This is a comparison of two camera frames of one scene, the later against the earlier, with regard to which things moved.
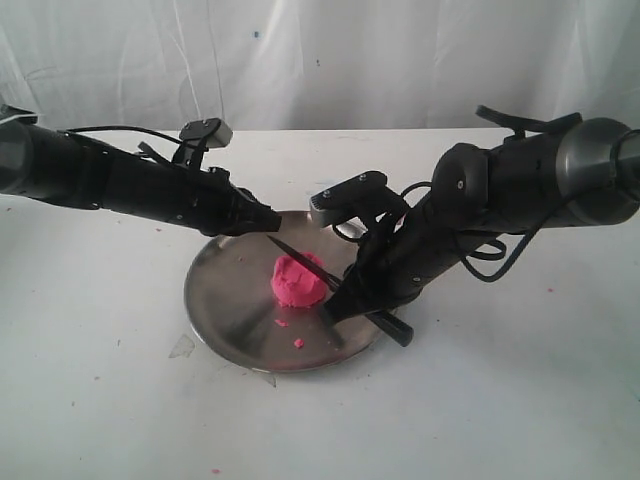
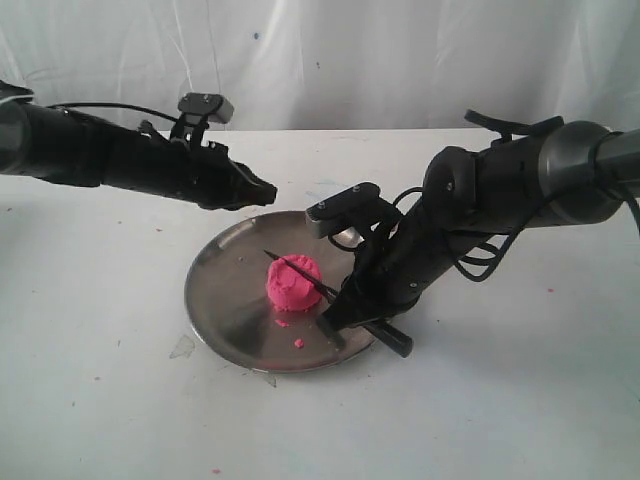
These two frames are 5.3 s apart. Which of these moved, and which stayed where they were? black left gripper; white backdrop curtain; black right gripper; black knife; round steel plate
Moved: black left gripper; black knife
Stayed: round steel plate; white backdrop curtain; black right gripper
